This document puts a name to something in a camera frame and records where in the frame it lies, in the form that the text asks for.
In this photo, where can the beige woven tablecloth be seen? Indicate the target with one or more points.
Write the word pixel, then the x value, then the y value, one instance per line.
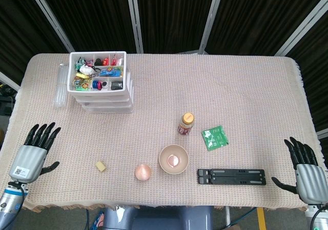
pixel 230 91

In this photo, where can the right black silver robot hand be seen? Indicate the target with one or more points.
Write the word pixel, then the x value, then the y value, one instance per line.
pixel 311 181

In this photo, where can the peach coloured ball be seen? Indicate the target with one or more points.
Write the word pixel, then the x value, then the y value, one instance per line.
pixel 143 172

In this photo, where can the clear plastic tube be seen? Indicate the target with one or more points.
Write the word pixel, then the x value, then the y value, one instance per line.
pixel 61 86

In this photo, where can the beige bowl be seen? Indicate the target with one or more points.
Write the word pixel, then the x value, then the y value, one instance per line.
pixel 173 159

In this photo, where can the round black white magnet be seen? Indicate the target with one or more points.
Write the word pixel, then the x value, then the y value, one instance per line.
pixel 105 84

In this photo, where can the blue red printed packet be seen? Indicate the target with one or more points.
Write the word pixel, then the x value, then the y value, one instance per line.
pixel 98 219

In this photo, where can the black folding stand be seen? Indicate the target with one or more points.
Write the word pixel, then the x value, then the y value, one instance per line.
pixel 230 176

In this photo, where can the red orange small toy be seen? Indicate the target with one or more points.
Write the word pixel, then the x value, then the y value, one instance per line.
pixel 106 61

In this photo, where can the green tea packet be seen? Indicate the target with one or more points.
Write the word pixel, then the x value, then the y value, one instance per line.
pixel 214 137

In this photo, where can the pink red clips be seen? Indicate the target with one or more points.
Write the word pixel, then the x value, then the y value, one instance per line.
pixel 117 60

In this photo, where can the green printed packet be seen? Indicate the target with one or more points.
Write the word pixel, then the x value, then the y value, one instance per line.
pixel 80 62

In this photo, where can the white table leg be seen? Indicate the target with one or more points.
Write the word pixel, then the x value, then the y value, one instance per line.
pixel 227 216

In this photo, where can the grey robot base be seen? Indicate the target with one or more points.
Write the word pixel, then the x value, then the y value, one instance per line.
pixel 159 218

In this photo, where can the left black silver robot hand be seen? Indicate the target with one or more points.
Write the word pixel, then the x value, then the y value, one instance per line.
pixel 27 160

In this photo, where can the clear drawer with white ball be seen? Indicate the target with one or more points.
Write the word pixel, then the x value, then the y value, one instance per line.
pixel 107 109

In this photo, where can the dark green binder clip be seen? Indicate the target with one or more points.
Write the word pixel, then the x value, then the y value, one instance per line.
pixel 98 62

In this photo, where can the black fabric divider panel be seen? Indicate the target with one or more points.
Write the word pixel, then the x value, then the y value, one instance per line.
pixel 315 61
pixel 174 15
pixel 256 15
pixel 89 15
pixel 20 22

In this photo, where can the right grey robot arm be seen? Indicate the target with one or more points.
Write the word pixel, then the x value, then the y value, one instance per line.
pixel 319 217

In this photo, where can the white drawer organizer with trinkets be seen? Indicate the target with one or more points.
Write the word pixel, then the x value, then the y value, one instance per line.
pixel 97 90

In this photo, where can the blue and red rings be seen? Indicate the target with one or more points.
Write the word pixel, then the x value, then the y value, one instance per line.
pixel 96 84

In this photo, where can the blue toy packet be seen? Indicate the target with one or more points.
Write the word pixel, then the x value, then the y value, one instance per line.
pixel 109 73

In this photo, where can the colourful cartoon packets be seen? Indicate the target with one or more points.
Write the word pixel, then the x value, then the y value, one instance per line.
pixel 82 84

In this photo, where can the yellow eraser block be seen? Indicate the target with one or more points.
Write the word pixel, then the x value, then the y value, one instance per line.
pixel 100 166

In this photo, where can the Costa coffee bottle yellow cap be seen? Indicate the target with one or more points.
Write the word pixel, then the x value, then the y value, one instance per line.
pixel 186 126

